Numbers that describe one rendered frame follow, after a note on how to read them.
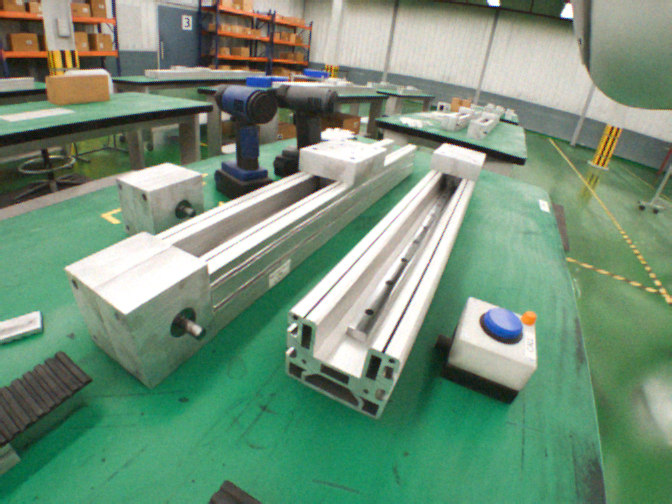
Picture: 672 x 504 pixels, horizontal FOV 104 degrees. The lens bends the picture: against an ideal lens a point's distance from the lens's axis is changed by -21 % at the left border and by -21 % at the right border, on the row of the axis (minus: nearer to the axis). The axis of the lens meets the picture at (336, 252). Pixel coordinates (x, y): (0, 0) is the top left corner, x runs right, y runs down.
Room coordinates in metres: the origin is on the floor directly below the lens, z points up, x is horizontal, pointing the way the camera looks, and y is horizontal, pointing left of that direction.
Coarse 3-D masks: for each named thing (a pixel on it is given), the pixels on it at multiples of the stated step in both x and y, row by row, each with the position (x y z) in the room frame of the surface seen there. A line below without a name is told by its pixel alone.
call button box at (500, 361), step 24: (480, 312) 0.27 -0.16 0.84; (456, 336) 0.25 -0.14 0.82; (480, 336) 0.23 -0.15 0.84; (528, 336) 0.24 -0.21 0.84; (456, 360) 0.22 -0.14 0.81; (480, 360) 0.22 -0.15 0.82; (504, 360) 0.21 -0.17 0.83; (528, 360) 0.20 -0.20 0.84; (480, 384) 0.21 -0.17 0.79; (504, 384) 0.20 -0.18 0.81
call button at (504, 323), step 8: (488, 312) 0.26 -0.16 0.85; (496, 312) 0.26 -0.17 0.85; (504, 312) 0.26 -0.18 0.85; (512, 312) 0.26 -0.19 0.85; (488, 320) 0.24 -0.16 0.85; (496, 320) 0.24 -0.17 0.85; (504, 320) 0.24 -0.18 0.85; (512, 320) 0.25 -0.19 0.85; (496, 328) 0.23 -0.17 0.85; (504, 328) 0.23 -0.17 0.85; (512, 328) 0.23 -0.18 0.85; (520, 328) 0.24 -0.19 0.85; (504, 336) 0.23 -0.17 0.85; (512, 336) 0.23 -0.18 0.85
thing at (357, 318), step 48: (432, 192) 0.63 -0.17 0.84; (384, 240) 0.35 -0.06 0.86; (432, 240) 0.37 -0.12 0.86; (336, 288) 0.25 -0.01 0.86; (384, 288) 0.29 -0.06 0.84; (432, 288) 0.27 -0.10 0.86; (288, 336) 0.21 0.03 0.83; (336, 336) 0.22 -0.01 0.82; (384, 336) 0.19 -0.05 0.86; (336, 384) 0.20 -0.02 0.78; (384, 384) 0.17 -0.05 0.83
